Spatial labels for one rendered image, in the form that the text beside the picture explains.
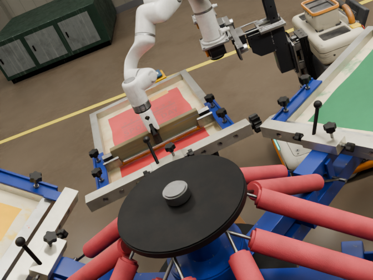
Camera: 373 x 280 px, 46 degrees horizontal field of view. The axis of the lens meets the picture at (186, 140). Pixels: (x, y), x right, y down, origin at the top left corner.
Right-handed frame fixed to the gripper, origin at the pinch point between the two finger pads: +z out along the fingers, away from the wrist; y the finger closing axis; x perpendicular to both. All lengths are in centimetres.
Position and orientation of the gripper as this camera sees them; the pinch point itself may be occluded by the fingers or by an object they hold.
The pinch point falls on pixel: (156, 137)
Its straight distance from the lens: 187.0
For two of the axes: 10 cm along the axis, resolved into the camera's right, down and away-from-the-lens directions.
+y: -2.5, -4.5, 8.6
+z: 3.5, 7.8, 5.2
